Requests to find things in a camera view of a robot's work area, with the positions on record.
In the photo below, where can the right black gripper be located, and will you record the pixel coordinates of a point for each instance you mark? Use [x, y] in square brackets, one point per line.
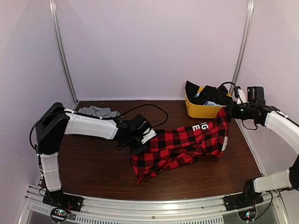
[231, 113]

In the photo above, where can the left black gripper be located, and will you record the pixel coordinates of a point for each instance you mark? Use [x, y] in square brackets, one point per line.
[136, 151]

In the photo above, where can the red black plaid shirt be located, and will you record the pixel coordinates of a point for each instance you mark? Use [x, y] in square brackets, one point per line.
[173, 148]

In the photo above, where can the yellow plastic bin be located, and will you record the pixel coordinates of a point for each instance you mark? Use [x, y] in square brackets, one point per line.
[201, 111]

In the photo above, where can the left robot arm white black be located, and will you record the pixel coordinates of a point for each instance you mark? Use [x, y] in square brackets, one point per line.
[59, 121]

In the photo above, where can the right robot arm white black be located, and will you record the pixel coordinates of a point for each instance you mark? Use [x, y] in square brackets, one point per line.
[254, 108]

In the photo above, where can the black garment in bin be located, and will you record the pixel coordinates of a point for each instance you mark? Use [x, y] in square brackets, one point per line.
[208, 93]

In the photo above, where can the light blue garment in bin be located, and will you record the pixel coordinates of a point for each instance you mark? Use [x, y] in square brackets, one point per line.
[208, 103]

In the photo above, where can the folded grey shirt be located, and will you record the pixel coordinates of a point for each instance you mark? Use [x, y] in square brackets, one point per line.
[99, 112]

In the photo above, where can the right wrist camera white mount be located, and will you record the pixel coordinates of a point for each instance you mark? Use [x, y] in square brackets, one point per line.
[240, 95]

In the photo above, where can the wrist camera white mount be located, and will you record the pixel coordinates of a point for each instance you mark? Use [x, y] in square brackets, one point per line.
[148, 135]
[240, 95]

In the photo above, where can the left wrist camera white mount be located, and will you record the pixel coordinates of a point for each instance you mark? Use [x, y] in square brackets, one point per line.
[148, 135]

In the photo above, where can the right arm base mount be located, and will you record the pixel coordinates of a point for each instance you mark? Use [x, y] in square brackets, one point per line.
[245, 207]

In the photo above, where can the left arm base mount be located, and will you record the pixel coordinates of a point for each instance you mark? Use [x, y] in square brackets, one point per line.
[61, 211]

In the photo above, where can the front aluminium rail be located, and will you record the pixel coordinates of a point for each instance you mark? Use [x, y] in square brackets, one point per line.
[209, 210]

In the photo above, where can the right aluminium frame post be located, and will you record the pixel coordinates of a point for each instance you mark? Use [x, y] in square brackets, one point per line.
[245, 38]

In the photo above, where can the aluminium frame post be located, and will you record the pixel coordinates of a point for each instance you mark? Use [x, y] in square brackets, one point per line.
[61, 51]
[245, 38]

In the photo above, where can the left aluminium frame post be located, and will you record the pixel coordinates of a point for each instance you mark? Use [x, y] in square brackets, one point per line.
[61, 51]

